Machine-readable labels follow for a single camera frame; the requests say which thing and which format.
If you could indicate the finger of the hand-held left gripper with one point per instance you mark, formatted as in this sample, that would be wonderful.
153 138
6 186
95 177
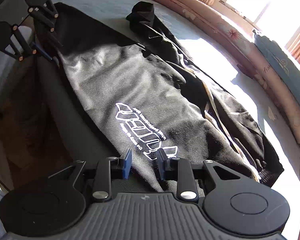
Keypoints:
27 47
43 21

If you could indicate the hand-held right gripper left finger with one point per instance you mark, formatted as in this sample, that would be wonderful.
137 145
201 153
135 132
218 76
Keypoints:
127 163

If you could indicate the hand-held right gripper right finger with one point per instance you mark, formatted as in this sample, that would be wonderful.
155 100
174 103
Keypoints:
162 166

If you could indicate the black printed pants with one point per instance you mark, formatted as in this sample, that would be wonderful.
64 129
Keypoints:
140 85

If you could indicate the blue floral bed sheet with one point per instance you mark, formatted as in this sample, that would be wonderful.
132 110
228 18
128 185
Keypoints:
102 2

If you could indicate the pink floral folded quilt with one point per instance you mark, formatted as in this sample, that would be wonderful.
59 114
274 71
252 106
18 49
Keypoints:
227 32

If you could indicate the blue pillow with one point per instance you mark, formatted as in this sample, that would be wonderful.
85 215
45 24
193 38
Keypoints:
285 62

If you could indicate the window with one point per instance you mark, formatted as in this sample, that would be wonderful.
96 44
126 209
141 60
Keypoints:
265 2

